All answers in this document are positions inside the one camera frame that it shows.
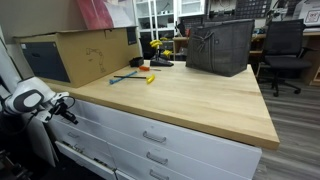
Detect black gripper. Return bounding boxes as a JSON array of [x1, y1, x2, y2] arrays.
[[49, 99, 80, 125]]

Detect white workbench with wooden top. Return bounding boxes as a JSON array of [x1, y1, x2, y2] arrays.
[[27, 59, 281, 180]]

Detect cardboard box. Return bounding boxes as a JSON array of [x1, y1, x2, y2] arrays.
[[13, 26, 143, 89]]

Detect blue hand tool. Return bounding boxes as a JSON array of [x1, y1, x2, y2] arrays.
[[109, 70, 138, 85]]

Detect white partition panel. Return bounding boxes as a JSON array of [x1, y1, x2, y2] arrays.
[[0, 33, 23, 94]]

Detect small black box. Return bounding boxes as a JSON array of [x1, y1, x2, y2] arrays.
[[129, 56, 145, 68]]

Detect black tool stand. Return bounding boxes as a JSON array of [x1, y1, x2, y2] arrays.
[[149, 54, 175, 68]]

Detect white shelving unit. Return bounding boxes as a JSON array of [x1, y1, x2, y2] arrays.
[[132, 0, 178, 43]]

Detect small wooden side table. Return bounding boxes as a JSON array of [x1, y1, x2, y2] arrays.
[[172, 35, 190, 62]]

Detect dark grey tote bag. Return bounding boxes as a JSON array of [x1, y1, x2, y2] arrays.
[[185, 18, 256, 78]]

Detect dark pegboard panel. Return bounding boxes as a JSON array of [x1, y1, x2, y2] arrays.
[[234, 0, 273, 20]]

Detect black office chair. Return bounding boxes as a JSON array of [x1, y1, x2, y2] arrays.
[[256, 18, 314, 98]]

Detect white box with red logo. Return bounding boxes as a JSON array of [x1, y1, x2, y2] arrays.
[[292, 0, 320, 28]]

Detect orange handled screwdriver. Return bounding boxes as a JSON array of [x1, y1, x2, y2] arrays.
[[138, 65, 162, 72]]

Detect yellow T-handle hex key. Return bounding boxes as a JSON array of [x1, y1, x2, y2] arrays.
[[113, 73, 156, 85], [161, 49, 174, 58], [148, 38, 164, 50]]

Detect white wall cabinet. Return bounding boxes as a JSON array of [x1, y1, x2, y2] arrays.
[[176, 0, 208, 18]]

